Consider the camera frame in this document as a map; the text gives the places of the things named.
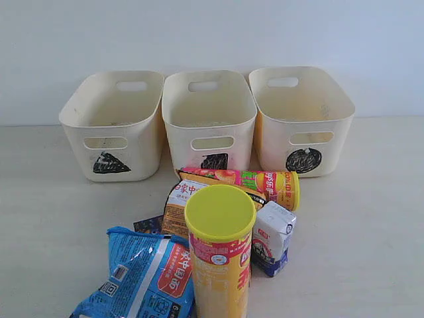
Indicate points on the purple juice carton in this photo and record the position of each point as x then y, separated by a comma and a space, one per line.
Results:
151, 226

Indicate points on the yellow Lays chips can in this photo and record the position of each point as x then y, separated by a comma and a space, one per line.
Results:
220, 219

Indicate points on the orange instant noodle bag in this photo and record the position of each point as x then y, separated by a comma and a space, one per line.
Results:
192, 180

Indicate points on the blue instant noodle bag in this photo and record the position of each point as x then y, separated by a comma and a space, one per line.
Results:
149, 276

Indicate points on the cream bin with triangle mark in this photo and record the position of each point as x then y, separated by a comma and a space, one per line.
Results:
114, 125

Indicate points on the white blue milk carton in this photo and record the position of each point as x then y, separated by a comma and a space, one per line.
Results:
271, 237

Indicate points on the pink Lays chips can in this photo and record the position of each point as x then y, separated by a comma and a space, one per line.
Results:
281, 187

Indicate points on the cream bin with circle mark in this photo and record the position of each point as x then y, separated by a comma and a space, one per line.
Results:
303, 119

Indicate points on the cream bin with square mark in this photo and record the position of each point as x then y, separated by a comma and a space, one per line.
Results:
209, 118

